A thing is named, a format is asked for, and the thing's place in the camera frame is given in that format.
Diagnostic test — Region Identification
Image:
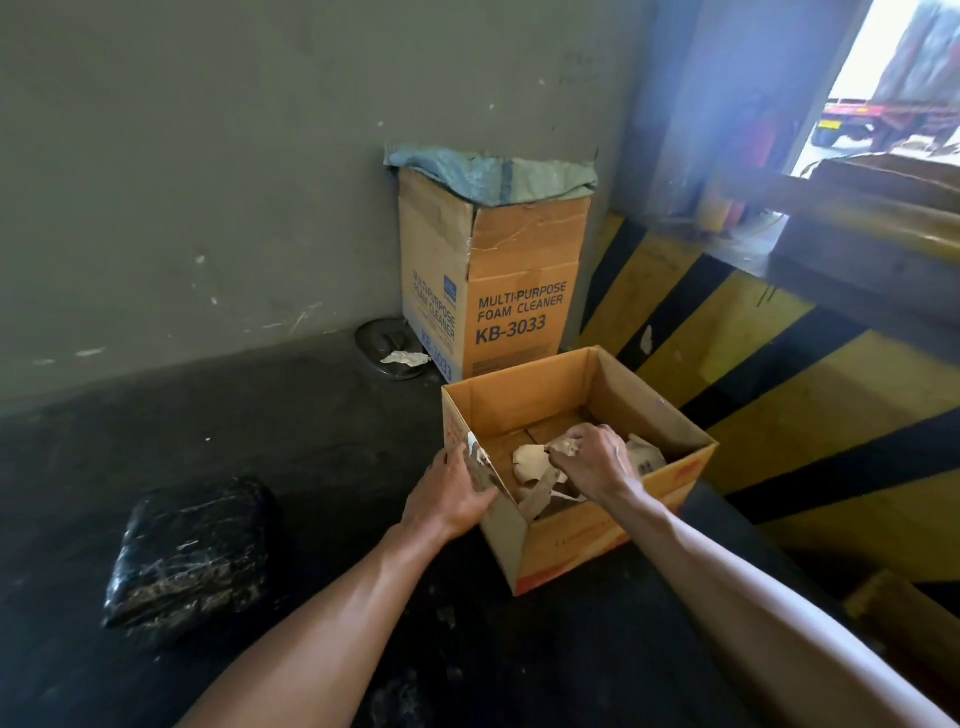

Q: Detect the person's left hand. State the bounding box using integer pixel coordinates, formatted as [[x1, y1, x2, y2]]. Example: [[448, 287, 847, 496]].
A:
[[400, 442, 501, 546]]

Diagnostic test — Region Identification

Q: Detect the person's right hand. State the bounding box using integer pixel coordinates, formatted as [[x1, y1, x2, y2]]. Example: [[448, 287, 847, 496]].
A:
[[547, 423, 646, 507]]

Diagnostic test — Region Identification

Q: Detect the brown paper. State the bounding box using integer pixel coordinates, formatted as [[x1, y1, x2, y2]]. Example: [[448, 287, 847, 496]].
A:
[[512, 424, 594, 524]]

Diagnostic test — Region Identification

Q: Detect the brown cardboard box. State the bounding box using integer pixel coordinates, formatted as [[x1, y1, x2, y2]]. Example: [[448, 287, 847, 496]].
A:
[[441, 345, 720, 598]]

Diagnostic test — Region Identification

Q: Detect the person's right forearm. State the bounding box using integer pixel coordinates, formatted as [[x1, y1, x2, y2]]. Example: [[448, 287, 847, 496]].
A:
[[600, 483, 955, 728]]

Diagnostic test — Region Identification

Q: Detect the person's left forearm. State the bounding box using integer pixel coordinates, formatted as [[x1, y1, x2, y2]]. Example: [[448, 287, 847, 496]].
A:
[[178, 525, 451, 728]]

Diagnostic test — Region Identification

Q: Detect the tall printed cardboard box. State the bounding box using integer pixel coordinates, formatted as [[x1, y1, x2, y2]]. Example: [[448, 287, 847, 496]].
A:
[[397, 166, 594, 384]]

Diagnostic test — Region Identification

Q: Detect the round metal lid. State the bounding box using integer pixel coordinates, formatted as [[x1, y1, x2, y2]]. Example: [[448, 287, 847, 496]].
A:
[[354, 318, 433, 382]]

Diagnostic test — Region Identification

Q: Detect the blue-green woven sack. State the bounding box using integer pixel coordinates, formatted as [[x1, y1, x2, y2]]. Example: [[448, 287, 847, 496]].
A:
[[384, 144, 600, 209]]

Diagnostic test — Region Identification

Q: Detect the black plastic wrapped package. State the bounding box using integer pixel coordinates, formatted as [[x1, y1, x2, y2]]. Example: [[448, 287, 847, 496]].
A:
[[101, 476, 280, 648]]

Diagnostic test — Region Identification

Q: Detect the red fire extinguisher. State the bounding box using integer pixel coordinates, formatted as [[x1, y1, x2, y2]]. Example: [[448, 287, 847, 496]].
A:
[[738, 105, 785, 226]]

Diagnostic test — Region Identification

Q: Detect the red truck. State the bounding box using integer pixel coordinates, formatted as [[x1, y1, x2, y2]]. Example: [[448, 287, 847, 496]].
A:
[[813, 0, 960, 153]]

